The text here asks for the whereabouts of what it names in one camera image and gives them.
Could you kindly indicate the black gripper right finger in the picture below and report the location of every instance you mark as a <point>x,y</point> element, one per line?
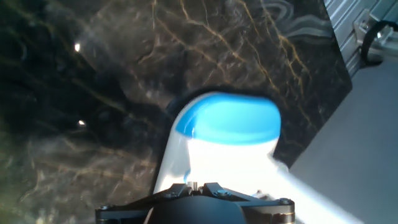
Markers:
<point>270,211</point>

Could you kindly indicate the black marble pattern mat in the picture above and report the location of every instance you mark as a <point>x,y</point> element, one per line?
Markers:
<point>93,93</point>

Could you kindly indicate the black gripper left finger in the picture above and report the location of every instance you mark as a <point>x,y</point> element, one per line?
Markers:
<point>124,213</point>

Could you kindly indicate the blue and white desk lamp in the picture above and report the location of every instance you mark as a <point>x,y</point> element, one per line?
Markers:
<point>230,124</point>

